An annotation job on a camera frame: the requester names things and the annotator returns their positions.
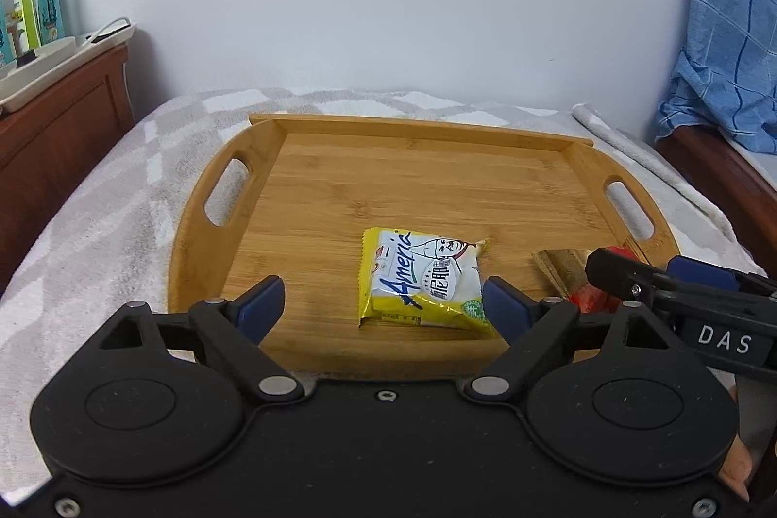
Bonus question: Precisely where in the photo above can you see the bamboo serving tray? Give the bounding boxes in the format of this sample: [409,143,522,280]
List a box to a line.
[167,115,678,380]

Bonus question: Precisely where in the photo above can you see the blue plaid cloth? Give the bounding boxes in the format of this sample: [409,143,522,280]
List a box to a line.
[656,0,776,155]

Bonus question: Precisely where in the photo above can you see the yellow Ameria snack packet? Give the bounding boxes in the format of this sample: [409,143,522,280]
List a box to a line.
[358,227,495,338]

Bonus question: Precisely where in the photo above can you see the large red nut snack bag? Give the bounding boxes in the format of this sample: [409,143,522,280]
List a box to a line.
[532,249,620,314]

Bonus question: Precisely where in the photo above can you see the white tray on cabinet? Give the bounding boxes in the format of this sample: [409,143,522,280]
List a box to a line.
[1,17,137,115]

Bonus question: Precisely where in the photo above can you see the wooden chair on right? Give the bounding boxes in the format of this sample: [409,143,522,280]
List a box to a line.
[655,126,776,279]

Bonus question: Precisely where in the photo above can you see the lime green spray bottle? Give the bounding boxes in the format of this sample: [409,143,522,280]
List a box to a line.
[12,0,39,56]

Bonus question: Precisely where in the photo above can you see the wooden side cabinet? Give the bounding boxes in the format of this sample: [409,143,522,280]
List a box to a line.
[0,45,135,286]

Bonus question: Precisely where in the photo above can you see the operator hand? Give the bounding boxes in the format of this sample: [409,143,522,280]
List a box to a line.
[718,435,753,502]

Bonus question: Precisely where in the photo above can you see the grey checkered blanket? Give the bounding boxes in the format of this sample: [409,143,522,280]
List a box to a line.
[0,86,767,501]

